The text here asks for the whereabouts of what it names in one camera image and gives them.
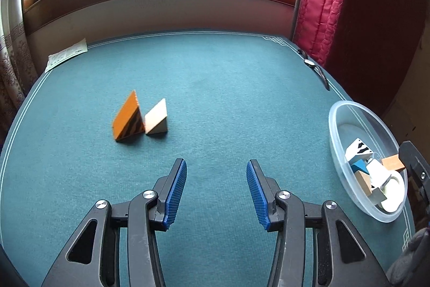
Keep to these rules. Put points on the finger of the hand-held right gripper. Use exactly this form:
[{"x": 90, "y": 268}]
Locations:
[{"x": 413, "y": 159}]

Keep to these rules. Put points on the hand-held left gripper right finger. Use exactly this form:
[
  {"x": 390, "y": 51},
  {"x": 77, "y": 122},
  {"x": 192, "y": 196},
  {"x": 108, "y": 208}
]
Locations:
[{"x": 257, "y": 196}]

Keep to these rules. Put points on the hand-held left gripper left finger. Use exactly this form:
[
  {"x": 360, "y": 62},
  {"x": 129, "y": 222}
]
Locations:
[{"x": 174, "y": 193}]

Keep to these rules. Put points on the plain orange wooden block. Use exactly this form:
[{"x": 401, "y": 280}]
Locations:
[{"x": 393, "y": 162}]

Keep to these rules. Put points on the white charger adapter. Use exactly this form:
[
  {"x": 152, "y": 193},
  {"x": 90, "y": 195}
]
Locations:
[{"x": 378, "y": 172}]

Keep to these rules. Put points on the white threaded plastic cap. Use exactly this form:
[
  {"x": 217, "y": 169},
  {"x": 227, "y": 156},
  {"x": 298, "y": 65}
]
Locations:
[{"x": 393, "y": 199}]

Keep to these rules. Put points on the blue wooden block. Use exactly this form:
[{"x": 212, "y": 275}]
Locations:
[{"x": 359, "y": 166}]

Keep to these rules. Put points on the plain wooden triangular block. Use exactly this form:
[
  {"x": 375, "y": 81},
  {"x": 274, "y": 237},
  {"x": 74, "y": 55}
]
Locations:
[{"x": 362, "y": 182}]

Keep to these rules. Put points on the white zebra-striped triangular block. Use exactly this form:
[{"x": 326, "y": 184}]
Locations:
[{"x": 357, "y": 147}]

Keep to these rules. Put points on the pale wooden wedge block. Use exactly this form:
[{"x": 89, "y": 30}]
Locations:
[{"x": 156, "y": 117}]

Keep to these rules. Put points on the clear plastic bowl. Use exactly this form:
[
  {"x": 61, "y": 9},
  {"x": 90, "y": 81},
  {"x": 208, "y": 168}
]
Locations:
[{"x": 336, "y": 139}]

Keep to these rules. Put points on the orange black-striped wooden wedge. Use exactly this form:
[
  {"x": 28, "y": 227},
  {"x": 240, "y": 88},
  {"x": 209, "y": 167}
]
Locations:
[{"x": 129, "y": 119}]

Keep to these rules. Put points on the person's right hand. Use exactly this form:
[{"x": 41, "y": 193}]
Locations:
[{"x": 411, "y": 260}]

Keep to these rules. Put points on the green table cloth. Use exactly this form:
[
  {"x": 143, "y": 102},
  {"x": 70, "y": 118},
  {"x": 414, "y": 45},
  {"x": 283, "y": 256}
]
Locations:
[{"x": 235, "y": 88}]

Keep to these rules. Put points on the red quilted curtain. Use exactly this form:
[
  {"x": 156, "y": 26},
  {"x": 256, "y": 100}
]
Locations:
[{"x": 336, "y": 4}]

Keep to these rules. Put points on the printed paper sheet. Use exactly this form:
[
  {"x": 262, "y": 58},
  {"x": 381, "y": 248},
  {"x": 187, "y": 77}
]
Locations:
[{"x": 65, "y": 53}]

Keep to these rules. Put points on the beige patterned curtain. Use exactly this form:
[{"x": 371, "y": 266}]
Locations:
[{"x": 13, "y": 71}]

